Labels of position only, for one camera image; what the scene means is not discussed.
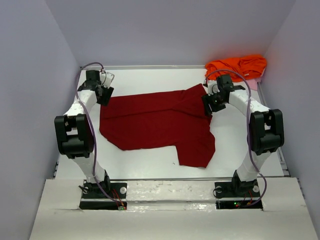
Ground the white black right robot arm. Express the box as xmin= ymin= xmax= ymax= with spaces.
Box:
xmin=201 ymin=74 xmax=285 ymax=198

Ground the orange t shirt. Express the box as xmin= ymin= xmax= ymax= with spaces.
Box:
xmin=204 ymin=54 xmax=267 ymax=83

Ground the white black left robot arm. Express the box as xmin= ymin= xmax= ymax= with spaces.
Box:
xmin=54 ymin=69 xmax=115 ymax=193

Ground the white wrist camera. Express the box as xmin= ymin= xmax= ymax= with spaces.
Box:
xmin=100 ymin=71 xmax=115 ymax=88
xmin=207 ymin=82 xmax=220 ymax=95

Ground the dark red t shirt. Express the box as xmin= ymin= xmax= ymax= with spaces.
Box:
xmin=99 ymin=84 xmax=216 ymax=168

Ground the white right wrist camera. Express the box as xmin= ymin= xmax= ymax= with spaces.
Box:
xmin=207 ymin=82 xmax=220 ymax=95

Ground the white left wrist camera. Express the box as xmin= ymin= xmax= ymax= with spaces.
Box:
xmin=100 ymin=71 xmax=115 ymax=88

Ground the pink t shirt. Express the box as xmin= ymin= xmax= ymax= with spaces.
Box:
xmin=246 ymin=78 xmax=262 ymax=91

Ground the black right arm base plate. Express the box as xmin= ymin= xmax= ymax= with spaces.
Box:
xmin=212 ymin=181 xmax=263 ymax=210

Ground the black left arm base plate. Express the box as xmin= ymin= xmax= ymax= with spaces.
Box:
xmin=78 ymin=181 xmax=128 ymax=211

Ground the white cardboard front cover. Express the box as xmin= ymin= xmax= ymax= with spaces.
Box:
xmin=30 ymin=177 xmax=318 ymax=240

